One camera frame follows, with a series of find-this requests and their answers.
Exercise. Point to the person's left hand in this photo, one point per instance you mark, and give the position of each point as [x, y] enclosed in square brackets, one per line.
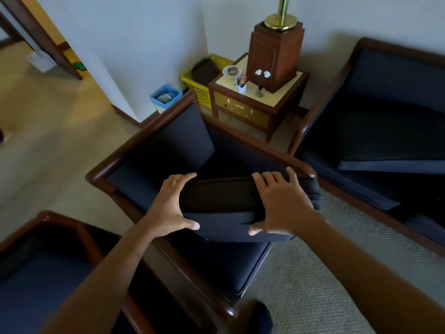
[163, 212]

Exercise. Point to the person's right hand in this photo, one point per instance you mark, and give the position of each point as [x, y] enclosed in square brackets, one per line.
[288, 208]

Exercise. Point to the person's left thumb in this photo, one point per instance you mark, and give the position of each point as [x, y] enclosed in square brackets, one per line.
[190, 224]

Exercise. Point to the person's right thumb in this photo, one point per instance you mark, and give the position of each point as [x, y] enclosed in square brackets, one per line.
[256, 228]

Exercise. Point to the person's right middle finger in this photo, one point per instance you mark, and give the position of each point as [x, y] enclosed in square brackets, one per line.
[269, 180]

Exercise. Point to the person's right little finger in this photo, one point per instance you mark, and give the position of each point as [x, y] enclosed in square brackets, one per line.
[292, 175]

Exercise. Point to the dark blue seat cushion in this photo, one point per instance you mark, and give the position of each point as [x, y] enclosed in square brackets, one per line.
[222, 208]

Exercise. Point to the person's right forearm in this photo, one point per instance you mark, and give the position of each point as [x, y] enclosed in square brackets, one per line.
[368, 274]

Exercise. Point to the person's left forearm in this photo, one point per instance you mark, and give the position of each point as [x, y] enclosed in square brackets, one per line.
[104, 281]

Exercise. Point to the wooden side table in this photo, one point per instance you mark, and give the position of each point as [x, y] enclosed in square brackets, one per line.
[243, 107]

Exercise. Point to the wooden armchair with blue upholstery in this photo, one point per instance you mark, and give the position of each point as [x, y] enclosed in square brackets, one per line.
[41, 274]
[389, 83]
[163, 149]

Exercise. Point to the small vase with white flowers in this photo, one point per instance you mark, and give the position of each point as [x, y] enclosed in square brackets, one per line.
[259, 90]

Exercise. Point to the person's dark shoe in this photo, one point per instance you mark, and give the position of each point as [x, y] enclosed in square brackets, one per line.
[260, 320]

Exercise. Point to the white cup with sachets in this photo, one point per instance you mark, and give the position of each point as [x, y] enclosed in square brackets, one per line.
[241, 87]

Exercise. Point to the dark blue loose cushion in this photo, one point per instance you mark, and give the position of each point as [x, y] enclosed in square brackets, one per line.
[389, 135]

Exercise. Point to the yellow plastic basket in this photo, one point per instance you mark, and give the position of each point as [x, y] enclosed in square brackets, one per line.
[200, 90]

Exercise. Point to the glass ashtray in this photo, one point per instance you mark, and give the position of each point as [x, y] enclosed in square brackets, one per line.
[232, 70]

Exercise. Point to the brown wooden lamp base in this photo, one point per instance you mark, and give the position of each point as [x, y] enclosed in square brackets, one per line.
[274, 55]

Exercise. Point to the blue waste bin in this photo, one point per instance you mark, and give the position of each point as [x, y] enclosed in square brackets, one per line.
[173, 93]

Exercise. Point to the crumpled waste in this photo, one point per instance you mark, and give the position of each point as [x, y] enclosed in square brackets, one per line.
[164, 98]

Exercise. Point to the brass lamp pole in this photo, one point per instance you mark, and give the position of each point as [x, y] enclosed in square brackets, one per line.
[281, 17]

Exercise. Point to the green object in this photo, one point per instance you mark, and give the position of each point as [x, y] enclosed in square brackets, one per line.
[80, 66]

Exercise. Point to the white box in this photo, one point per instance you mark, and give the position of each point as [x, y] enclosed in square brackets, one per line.
[41, 61]

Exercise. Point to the dark wooden door frame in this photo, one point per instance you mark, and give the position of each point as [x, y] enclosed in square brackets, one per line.
[45, 41]

